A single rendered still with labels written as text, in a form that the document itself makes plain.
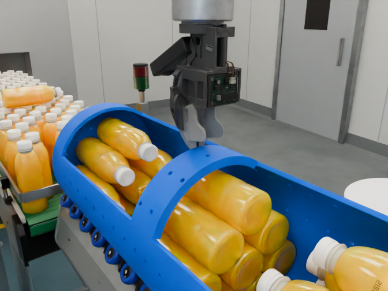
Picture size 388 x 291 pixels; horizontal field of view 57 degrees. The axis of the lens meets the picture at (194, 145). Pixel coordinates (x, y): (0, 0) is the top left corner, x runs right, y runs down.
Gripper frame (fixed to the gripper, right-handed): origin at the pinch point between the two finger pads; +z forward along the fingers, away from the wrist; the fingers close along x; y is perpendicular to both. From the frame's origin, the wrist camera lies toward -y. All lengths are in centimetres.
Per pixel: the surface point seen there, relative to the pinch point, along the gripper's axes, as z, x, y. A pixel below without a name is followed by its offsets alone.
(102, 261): 30.9, -11.5, -18.9
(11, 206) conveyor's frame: 34, -22, -63
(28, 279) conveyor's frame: 75, -19, -81
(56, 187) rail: 27, -11, -52
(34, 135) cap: 13, -12, -62
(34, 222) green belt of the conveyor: 34, -18, -51
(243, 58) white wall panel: 44, 372, -361
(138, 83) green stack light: 5, 33, -81
